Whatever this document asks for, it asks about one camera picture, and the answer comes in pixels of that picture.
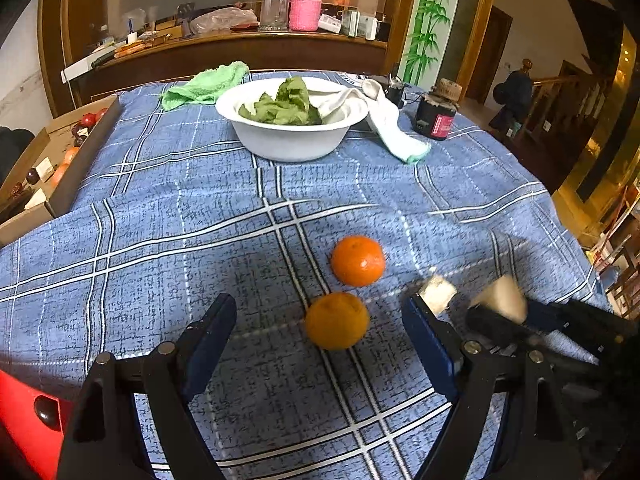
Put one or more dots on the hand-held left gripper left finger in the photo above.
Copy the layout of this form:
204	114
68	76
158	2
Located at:
215	341

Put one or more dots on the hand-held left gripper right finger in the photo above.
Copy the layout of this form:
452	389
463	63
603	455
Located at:
427	342

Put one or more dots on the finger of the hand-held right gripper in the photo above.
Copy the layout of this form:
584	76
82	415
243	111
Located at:
495	327
560	312

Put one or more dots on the small tan sugarcane piece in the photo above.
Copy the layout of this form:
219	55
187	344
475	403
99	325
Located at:
439	294

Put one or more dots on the small orange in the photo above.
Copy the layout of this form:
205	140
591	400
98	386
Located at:
358	261
336	321

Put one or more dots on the blue plaid tablecloth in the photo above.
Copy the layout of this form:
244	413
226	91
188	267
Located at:
200	240

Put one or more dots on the golden cabinet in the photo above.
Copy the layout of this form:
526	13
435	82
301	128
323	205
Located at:
600	160

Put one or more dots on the wooden stair railing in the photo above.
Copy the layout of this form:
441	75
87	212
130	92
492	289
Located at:
570	105

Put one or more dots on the white towel with green edge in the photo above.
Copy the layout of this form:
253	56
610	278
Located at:
395	135

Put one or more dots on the white bowl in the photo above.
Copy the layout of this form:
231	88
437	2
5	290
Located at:
292	142

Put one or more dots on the black jar with red label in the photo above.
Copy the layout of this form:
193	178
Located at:
435	120

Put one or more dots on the cardboard box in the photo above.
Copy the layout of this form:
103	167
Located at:
85	160

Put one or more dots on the dark round fruit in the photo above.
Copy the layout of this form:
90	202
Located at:
33	176

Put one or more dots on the green cloth in bowl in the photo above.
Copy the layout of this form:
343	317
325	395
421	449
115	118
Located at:
290	105

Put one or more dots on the black motor device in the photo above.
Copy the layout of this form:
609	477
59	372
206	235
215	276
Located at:
395	92

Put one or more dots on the small red fruit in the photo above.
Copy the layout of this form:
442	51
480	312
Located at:
90	119

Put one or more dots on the wooden door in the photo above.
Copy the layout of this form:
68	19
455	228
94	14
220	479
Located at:
487	55

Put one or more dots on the dark bag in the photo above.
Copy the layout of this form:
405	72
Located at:
15	150

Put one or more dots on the curved wooden counter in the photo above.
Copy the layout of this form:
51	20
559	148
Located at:
165	60

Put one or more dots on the white container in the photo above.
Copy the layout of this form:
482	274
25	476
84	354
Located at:
350	24
367	27

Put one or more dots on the clear plastic bag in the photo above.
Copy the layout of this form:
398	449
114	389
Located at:
220	20

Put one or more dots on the white box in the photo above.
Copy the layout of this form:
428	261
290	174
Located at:
330	24

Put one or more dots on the glass mug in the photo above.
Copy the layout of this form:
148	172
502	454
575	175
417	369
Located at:
274	7

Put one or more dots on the jar with pink knitted sleeve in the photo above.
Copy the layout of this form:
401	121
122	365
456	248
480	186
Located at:
305	12

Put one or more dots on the dark jacket on post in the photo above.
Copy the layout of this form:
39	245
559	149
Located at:
512	92

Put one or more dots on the bamboo wall decal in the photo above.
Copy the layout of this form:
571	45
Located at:
427	20

